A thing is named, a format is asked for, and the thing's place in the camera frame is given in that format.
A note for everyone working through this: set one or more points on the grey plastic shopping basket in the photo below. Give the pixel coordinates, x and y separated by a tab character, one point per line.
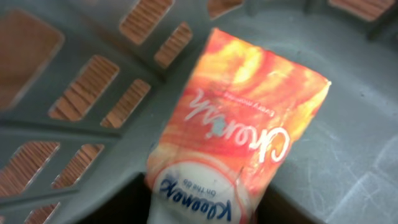
88	87

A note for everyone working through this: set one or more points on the orange snack packet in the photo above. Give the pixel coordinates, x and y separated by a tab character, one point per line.
239	114

